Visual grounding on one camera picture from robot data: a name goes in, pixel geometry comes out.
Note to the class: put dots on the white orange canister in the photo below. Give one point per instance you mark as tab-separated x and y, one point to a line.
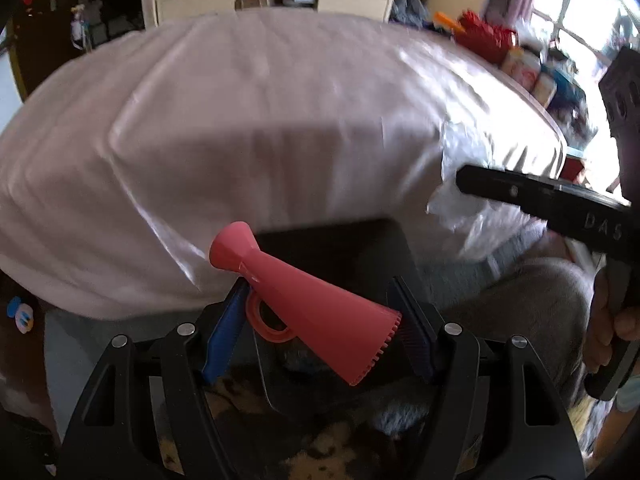
522	65

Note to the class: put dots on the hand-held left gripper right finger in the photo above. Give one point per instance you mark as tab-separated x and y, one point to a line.
417	350

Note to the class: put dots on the person's right hand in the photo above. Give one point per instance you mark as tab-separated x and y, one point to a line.
596	320

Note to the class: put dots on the window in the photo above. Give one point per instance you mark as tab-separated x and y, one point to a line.
585	5

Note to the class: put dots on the red bag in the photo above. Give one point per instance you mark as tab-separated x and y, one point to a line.
485	40

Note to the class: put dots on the orange plastic item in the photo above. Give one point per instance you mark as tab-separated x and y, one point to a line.
445	20

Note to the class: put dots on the grey rug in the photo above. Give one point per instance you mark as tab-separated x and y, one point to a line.
525	310

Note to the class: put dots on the white pump bottle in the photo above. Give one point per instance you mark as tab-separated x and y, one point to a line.
81	25

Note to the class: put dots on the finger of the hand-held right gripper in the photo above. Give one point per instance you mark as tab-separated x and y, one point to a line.
510	190

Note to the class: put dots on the brown patterned cloth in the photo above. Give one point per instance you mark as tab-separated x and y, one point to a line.
325	450

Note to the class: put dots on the duck plush toy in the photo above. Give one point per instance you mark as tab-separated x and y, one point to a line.
22	315

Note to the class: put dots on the clear plastic bag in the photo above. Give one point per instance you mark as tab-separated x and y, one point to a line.
470	210

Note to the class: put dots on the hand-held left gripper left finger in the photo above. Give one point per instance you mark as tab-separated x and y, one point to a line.
222	340

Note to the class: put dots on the pink toy horn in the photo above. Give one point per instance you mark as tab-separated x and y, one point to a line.
320	310

